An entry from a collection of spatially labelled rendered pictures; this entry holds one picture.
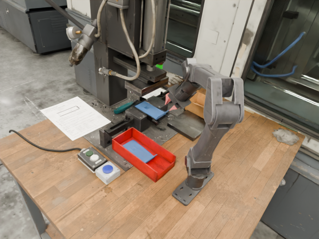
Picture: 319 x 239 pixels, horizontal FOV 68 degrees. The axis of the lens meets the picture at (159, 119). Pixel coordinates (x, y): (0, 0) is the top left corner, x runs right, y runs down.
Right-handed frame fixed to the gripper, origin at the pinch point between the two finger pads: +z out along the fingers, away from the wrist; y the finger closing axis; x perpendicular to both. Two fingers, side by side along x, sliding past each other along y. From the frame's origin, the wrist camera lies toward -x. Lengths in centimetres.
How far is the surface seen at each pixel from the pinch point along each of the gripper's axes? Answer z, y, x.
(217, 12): -14, 32, -62
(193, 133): 5.8, -16.4, -8.2
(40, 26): 208, 235, -86
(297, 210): 22, -93, -58
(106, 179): 9.2, -10.9, 38.1
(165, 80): -2.4, 10.8, -5.8
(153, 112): 9.5, 2.8, 1.5
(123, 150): 10.5, -4.8, 25.0
